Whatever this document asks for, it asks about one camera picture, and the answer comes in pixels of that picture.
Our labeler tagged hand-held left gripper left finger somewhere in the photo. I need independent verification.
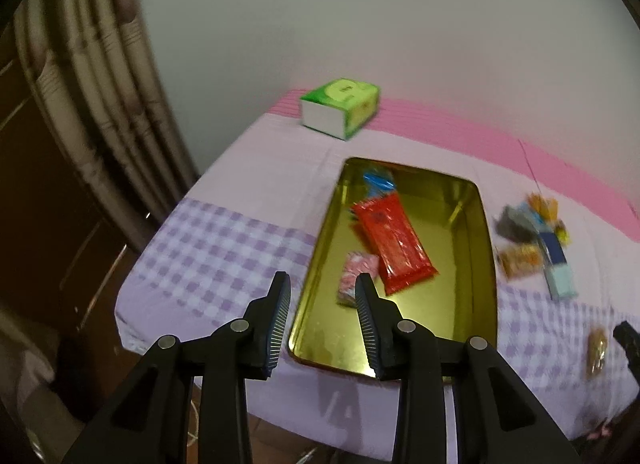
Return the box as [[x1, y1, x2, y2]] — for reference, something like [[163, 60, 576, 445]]
[[62, 271, 292, 464]]

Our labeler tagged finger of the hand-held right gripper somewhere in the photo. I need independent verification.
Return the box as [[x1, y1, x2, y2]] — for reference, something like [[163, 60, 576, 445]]
[[612, 321, 640, 387]]

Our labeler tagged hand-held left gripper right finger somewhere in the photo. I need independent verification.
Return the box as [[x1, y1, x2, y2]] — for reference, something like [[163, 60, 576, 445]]
[[354, 273, 583, 464]]

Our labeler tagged clear packet of nuts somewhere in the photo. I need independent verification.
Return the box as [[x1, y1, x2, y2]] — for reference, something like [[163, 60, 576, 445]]
[[586, 325, 610, 380]]

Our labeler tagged gold metal tin tray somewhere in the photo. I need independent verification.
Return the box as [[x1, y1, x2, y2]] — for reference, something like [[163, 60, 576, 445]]
[[286, 157, 498, 385]]

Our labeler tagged blue and teal box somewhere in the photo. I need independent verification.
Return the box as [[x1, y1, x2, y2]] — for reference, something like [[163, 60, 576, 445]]
[[537, 231, 578, 301]]

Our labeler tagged orange-brown snack packet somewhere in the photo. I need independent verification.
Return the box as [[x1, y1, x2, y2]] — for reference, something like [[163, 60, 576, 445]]
[[497, 243, 543, 281]]

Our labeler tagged grey snack packet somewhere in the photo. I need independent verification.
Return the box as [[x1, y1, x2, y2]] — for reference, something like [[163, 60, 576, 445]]
[[495, 204, 538, 240]]

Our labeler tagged pink snack packet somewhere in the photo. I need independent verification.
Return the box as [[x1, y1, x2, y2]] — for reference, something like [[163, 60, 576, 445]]
[[337, 251, 381, 307]]

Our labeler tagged lilac checked tablecloth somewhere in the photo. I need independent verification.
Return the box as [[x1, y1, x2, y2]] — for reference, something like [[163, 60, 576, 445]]
[[114, 109, 640, 462]]

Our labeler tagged red snack packet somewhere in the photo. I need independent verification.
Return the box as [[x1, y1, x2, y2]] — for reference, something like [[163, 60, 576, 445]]
[[350, 195, 440, 296]]

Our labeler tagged small blue candy packet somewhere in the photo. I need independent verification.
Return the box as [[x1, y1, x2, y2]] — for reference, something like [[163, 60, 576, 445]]
[[362, 168, 398, 200]]

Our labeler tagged orange snack packet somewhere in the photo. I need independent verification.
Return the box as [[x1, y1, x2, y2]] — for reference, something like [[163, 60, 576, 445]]
[[525, 193, 560, 222]]

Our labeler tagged pink striped cloth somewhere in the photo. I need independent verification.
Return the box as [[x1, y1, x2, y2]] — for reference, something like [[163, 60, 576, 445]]
[[267, 89, 640, 240]]

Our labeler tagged green tissue box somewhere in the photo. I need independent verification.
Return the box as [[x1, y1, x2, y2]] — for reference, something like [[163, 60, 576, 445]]
[[299, 77, 382, 141]]

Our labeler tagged beige cloth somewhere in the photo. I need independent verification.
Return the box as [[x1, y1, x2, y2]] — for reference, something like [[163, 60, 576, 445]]
[[0, 304, 86, 447]]

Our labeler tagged brown wooden door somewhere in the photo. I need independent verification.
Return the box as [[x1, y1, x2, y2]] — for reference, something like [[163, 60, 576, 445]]
[[0, 24, 151, 345]]

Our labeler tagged beige patterned curtain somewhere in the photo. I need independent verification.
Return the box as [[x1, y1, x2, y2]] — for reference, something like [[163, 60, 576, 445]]
[[12, 0, 203, 255]]

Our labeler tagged white cable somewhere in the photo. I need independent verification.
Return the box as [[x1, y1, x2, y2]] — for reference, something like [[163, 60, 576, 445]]
[[184, 386, 207, 451]]

